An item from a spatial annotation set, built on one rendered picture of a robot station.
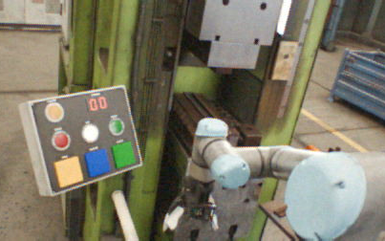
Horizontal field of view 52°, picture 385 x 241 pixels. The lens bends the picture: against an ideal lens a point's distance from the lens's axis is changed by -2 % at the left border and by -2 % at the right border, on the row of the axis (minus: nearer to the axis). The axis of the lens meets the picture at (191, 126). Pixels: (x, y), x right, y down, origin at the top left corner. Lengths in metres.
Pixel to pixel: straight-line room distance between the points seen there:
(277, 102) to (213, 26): 0.59
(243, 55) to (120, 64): 0.45
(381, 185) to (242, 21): 1.02
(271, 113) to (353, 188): 1.37
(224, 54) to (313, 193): 1.00
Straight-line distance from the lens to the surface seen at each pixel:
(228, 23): 1.47
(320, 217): 0.56
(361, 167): 0.57
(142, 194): 1.85
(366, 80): 5.40
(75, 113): 1.28
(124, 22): 1.50
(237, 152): 0.92
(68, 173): 1.25
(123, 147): 1.35
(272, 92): 1.84
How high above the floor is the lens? 1.69
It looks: 25 degrees down
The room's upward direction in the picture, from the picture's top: 10 degrees clockwise
